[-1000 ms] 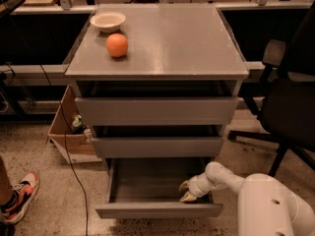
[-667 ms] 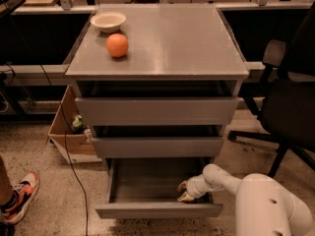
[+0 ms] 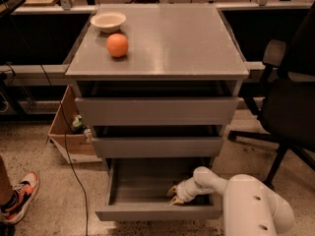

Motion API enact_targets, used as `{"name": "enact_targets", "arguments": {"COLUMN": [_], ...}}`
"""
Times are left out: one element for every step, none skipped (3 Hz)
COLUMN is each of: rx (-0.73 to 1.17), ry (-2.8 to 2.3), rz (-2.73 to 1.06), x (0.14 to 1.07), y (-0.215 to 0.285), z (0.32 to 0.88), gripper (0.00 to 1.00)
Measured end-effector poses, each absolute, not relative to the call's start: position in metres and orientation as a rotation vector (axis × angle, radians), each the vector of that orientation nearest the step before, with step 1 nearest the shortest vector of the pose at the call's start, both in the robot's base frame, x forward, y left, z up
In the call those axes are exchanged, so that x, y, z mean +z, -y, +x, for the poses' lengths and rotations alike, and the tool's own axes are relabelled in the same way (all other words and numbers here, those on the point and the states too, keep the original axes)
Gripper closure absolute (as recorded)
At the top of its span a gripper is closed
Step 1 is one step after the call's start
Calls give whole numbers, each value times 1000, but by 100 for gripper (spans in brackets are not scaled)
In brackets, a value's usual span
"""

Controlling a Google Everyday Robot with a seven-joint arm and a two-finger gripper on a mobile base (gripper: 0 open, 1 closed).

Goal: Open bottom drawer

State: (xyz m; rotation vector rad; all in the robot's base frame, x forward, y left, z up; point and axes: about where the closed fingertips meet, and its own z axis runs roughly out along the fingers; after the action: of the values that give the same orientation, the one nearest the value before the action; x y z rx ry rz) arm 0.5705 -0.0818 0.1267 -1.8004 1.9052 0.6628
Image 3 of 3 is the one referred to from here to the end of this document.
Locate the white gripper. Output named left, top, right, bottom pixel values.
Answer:
left=166, top=178, right=214, bottom=205

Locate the grey bottom drawer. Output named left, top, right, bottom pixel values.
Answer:
left=95, top=157, right=222, bottom=221

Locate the grey drawer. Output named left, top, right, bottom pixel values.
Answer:
left=95, top=157, right=222, bottom=221
left=92, top=137, right=223, bottom=158
left=75, top=97, right=237, bottom=126

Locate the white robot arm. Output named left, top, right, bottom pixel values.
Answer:
left=167, top=166, right=294, bottom=236

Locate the grey middle drawer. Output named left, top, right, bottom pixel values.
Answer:
left=92, top=137, right=223, bottom=158

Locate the grey drawer cabinet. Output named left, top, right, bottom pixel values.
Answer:
left=64, top=3, right=250, bottom=174

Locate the grey top drawer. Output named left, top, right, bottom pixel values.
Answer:
left=75, top=97, right=237, bottom=126

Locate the cardboard box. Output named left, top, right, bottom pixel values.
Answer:
left=48, top=86, right=99, bottom=163

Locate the green bottle in box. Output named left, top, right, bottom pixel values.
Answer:
left=72, top=115, right=86, bottom=133

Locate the black office chair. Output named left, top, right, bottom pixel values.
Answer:
left=228, top=4, right=315, bottom=187

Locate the orange fruit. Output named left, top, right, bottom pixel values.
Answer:
left=106, top=33, right=129, bottom=58

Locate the orange white sneaker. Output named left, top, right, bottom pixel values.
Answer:
left=0, top=171, right=39, bottom=225

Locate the white bowl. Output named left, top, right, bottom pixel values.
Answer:
left=91, top=12, right=126, bottom=33

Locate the black cable on floor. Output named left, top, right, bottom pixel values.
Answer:
left=38, top=64, right=90, bottom=236

